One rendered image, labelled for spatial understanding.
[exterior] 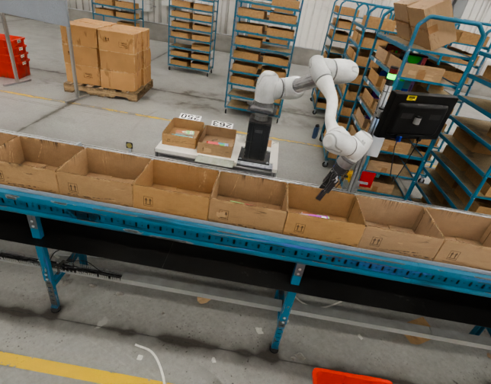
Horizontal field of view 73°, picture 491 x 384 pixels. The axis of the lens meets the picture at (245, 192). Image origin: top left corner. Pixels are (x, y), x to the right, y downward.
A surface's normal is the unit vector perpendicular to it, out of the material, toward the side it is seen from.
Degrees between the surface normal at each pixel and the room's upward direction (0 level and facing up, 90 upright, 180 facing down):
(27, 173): 91
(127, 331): 0
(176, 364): 0
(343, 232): 91
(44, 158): 89
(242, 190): 89
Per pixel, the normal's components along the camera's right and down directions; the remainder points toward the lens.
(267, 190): -0.11, 0.51
